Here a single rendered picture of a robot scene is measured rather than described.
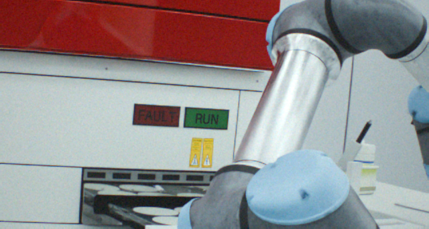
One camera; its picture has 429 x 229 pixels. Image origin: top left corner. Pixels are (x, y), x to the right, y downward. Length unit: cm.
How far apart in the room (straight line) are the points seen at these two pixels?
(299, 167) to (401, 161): 345
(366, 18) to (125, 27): 70
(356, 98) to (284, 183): 321
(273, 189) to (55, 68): 93
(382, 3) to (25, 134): 87
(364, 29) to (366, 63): 292
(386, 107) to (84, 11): 272
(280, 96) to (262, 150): 11
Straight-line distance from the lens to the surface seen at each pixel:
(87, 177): 198
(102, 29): 190
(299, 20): 142
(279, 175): 110
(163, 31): 197
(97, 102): 196
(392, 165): 449
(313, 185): 105
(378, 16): 138
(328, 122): 418
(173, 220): 185
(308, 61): 137
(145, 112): 201
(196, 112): 207
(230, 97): 212
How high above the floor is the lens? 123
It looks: 3 degrees down
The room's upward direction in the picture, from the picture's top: 6 degrees clockwise
